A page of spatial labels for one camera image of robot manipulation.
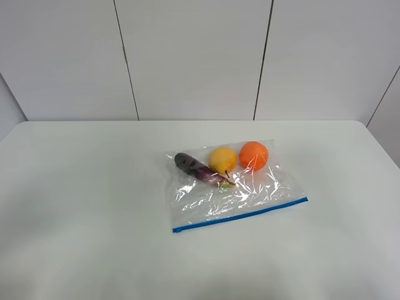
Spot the purple eggplant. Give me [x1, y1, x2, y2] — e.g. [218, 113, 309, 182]
[174, 152, 235, 189]

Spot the orange fruit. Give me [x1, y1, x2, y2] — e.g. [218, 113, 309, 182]
[239, 141, 269, 171]

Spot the yellow pear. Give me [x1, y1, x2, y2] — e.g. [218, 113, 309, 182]
[208, 147, 238, 178]

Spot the clear zip bag blue zipper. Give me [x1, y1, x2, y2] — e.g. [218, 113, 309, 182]
[163, 139, 308, 233]

